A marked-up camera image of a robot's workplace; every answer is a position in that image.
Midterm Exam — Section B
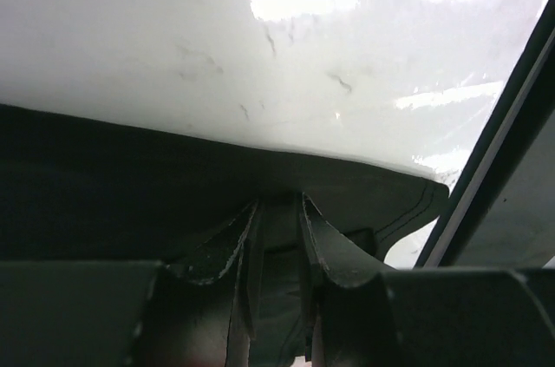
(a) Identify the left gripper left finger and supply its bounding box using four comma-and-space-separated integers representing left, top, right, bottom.
1, 202, 264, 366

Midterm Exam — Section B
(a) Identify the black t shirt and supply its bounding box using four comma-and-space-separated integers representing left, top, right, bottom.
1, 105, 449, 366

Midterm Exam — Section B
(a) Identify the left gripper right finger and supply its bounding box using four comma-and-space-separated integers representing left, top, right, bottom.
298, 194, 554, 366

